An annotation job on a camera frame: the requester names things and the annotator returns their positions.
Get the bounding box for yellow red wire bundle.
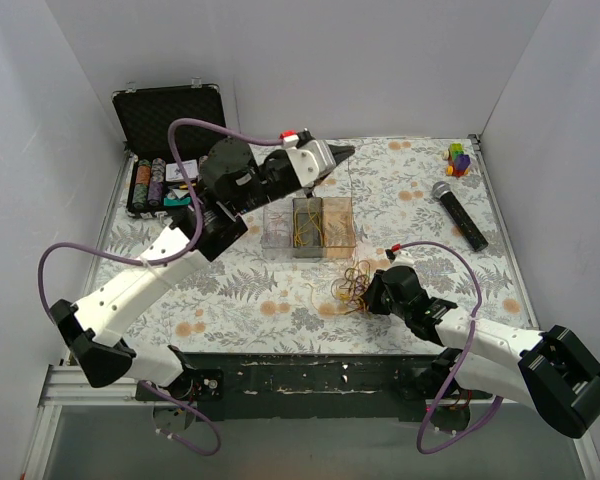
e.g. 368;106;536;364
304;259;376;319

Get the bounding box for pink wire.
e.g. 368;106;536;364
267;209;292;241

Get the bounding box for yellow wires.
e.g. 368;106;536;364
293;199;326;249

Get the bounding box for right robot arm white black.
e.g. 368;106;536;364
362;265;600;438

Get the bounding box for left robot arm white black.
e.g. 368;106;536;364
51;132;355;400

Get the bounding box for white playing card deck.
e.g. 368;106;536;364
165;159;199;183

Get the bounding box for smoky grey plastic box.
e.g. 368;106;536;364
292;197;324;258

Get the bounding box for amber plastic box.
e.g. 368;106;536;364
322;197;356;260

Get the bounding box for clear plastic box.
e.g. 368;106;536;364
261;199;293;262

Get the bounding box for floral patterned table mat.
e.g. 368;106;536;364
73;137;540;357

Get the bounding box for black poker chip case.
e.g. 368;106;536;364
112;83;226;219

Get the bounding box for black handheld microphone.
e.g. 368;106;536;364
432;181;489;252

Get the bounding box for colourful toy block train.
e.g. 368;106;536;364
443;143;471;178

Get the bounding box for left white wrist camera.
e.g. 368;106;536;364
280;129;337;189

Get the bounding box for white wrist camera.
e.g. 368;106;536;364
385;244;415;269
280;129;337;189

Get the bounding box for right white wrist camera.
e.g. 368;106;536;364
385;244;415;269

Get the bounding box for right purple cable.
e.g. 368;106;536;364
397;240;504;455

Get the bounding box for purple cable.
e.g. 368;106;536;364
36;118;286;457
397;240;504;455

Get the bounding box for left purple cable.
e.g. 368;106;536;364
36;118;286;457

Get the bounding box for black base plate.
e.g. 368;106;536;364
134;352;496;424

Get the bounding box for aluminium frame rail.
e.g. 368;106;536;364
22;366;600;479

